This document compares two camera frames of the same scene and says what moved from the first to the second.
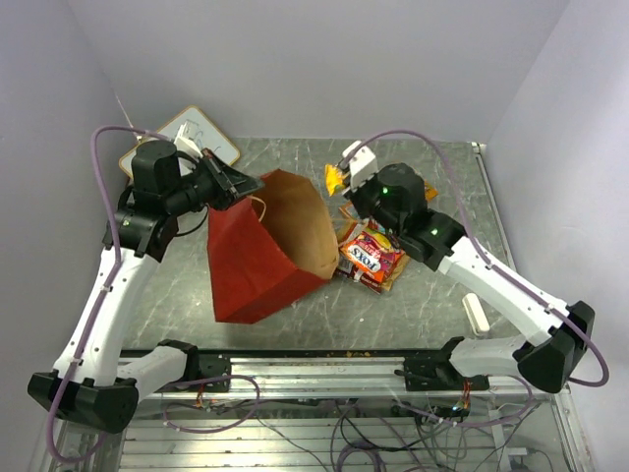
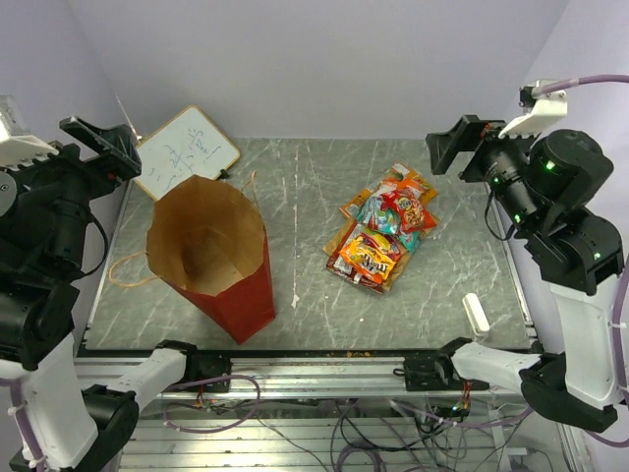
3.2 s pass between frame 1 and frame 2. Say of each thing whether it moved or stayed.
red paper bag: moved
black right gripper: moved
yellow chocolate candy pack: moved
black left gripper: moved
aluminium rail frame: stayed
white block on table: stayed
